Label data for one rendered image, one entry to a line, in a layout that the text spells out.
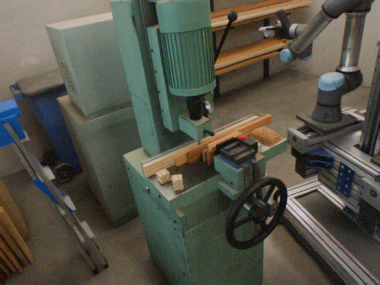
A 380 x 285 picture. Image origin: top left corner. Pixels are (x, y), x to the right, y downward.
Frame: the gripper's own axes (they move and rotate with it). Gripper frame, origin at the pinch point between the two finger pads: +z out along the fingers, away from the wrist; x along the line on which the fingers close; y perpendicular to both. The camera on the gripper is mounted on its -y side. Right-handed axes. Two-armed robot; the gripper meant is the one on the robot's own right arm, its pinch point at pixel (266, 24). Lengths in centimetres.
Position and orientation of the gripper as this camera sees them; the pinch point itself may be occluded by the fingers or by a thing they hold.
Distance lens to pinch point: 202.5
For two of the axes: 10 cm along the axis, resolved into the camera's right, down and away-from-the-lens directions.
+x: 8.1, -4.7, 3.5
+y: 2.3, 8.0, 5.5
